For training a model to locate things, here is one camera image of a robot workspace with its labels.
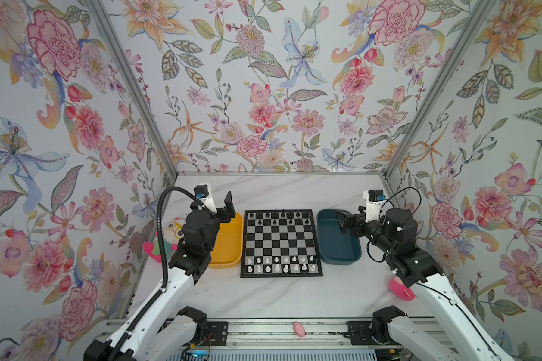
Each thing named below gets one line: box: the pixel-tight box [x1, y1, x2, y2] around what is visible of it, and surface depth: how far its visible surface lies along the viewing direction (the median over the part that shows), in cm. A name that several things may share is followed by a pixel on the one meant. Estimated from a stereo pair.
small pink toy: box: [293, 321, 306, 337], surface depth 76 cm
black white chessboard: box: [240, 209, 323, 279], surface depth 95 cm
